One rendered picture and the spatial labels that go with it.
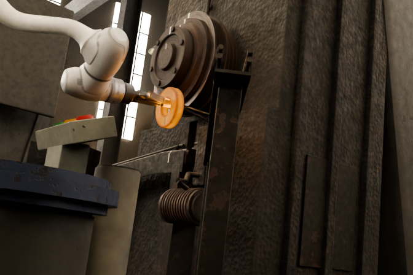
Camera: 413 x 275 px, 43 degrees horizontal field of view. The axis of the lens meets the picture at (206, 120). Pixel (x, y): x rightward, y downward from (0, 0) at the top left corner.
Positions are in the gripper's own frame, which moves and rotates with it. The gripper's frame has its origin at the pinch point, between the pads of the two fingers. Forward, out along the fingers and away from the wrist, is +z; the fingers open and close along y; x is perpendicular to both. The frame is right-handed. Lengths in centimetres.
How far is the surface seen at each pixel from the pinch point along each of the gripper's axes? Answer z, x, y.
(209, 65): 19.7, 20.4, -4.0
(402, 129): 110, 6, 24
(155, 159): 17.1, -17.1, -35.9
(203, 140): 17.4, -11.5, -1.0
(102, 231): -42, -47, 44
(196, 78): 17.7, 15.5, -9.6
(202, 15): 21, 45, -14
